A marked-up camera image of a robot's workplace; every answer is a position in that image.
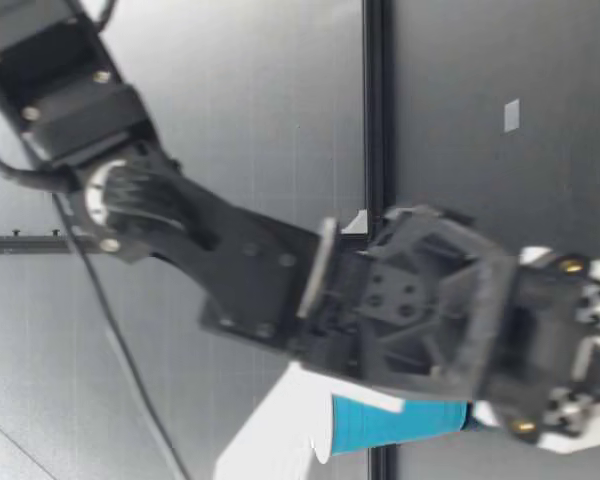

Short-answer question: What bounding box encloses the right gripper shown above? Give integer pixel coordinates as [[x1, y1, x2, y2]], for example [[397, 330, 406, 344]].
[[288, 203, 600, 445]]

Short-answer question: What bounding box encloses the blue cup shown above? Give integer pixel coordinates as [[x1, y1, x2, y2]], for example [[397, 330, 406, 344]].
[[328, 392, 482, 457]]

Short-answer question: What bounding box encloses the black cable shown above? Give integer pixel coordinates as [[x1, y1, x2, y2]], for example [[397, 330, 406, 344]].
[[49, 192, 194, 480]]

